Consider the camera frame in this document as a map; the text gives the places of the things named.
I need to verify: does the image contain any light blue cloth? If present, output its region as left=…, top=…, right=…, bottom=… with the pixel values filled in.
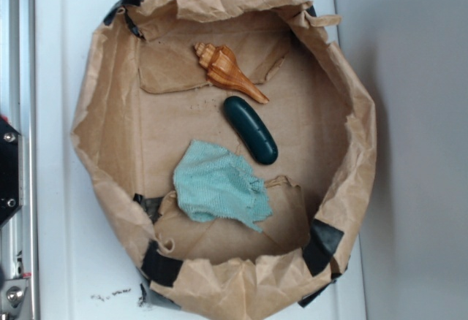
left=173, top=140, right=273, bottom=233

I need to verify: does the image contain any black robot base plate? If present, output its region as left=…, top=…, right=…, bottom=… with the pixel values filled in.
left=0, top=115, right=20, bottom=227

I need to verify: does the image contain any dark green toy cucumber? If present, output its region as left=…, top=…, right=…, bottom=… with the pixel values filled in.
left=223, top=96, right=279, bottom=165

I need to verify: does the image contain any orange conch shell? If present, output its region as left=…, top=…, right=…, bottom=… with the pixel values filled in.
left=194, top=42, right=269, bottom=104

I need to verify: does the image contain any white plastic tray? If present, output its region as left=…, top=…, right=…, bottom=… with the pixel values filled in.
left=34, top=0, right=368, bottom=320

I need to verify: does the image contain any metal rail frame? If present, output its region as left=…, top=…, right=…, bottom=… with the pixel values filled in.
left=1, top=0, right=40, bottom=319

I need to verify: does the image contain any brown paper-lined box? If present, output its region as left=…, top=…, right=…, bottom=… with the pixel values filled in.
left=71, top=0, right=377, bottom=319

